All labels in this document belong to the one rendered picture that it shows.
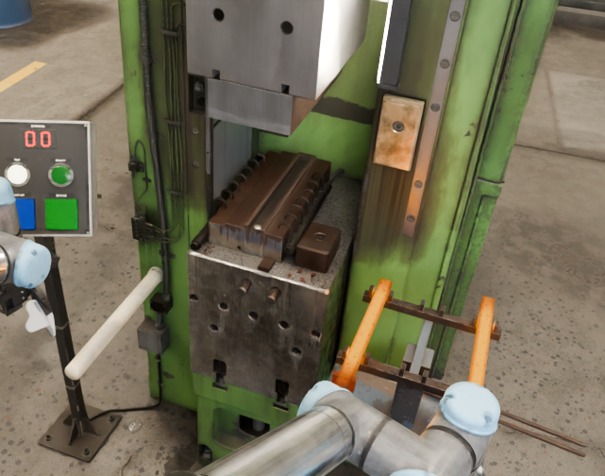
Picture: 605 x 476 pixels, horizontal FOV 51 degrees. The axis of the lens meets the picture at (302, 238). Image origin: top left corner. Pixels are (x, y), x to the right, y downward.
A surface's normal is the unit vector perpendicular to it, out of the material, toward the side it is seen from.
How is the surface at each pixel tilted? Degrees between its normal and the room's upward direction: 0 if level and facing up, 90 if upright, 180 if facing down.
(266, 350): 90
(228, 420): 90
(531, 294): 0
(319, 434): 36
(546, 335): 0
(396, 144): 90
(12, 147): 60
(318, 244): 0
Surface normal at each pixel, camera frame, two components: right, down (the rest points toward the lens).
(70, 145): 0.13, 0.11
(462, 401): 0.08, -0.80
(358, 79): -0.32, 0.54
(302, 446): 0.65, -0.64
